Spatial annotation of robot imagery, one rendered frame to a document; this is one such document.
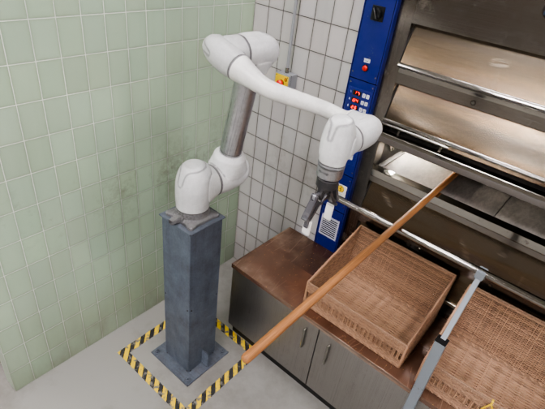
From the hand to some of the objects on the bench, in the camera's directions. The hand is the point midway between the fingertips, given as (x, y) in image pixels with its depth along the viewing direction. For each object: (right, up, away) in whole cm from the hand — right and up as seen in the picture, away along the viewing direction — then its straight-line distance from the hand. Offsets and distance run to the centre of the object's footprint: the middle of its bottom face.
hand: (316, 224), depth 159 cm
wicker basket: (+82, -73, +38) cm, 116 cm away
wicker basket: (+35, -47, +68) cm, 90 cm away
